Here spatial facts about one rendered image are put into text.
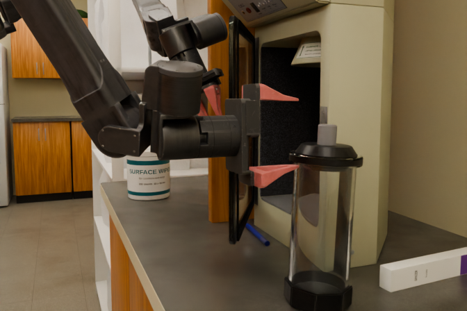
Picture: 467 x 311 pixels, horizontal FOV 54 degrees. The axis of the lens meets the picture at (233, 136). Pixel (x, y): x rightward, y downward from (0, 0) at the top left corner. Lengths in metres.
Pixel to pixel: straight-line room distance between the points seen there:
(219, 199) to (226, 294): 0.42
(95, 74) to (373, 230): 0.57
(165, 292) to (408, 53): 0.87
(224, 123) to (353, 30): 0.34
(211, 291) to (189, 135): 0.30
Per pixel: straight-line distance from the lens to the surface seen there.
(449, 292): 0.85
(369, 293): 0.81
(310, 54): 0.92
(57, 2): 0.62
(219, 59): 1.12
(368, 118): 0.86
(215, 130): 0.60
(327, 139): 0.69
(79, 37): 0.61
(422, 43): 1.28
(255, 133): 0.61
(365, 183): 0.88
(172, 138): 0.58
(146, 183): 1.40
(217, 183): 1.14
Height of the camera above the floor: 1.26
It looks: 5 degrees down
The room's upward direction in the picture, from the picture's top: straight up
